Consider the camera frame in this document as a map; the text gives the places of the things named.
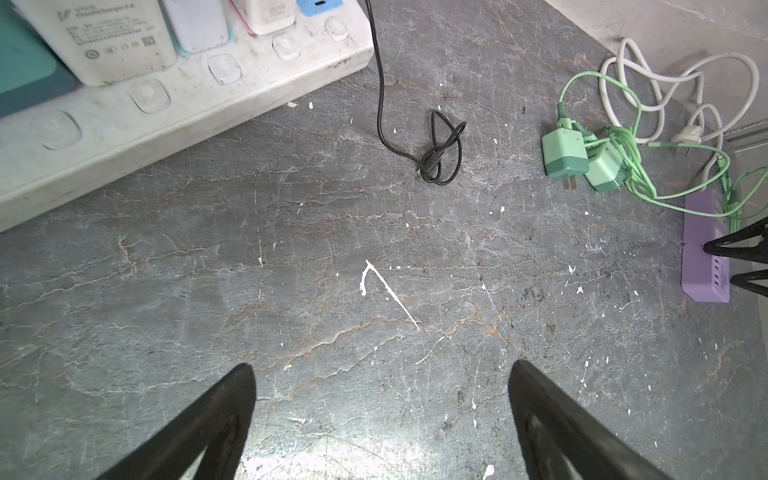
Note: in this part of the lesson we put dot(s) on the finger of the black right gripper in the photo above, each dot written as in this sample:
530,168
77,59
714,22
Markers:
748,244
752,281

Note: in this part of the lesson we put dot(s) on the green charger left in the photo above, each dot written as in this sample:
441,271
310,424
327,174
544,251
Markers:
564,153

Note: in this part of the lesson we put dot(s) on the white multicolour power strip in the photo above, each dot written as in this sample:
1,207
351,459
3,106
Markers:
59,150

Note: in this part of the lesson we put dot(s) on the teal charger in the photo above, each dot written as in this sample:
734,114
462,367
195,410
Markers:
30,72

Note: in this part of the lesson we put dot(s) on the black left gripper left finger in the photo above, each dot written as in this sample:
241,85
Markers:
213,430

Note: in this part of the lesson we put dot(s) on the green charger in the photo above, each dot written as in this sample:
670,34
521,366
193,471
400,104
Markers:
608,168
564,153

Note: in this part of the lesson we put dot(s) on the white charger with label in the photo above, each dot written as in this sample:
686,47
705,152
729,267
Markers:
197,25

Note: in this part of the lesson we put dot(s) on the beige labelled charger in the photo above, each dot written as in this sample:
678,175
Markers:
103,42

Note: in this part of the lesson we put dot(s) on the green charger right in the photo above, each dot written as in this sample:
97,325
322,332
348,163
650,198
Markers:
608,168

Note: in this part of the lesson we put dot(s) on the white square charger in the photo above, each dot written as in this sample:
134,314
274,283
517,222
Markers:
264,17

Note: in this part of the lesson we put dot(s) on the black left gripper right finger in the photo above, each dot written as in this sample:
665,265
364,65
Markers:
557,436

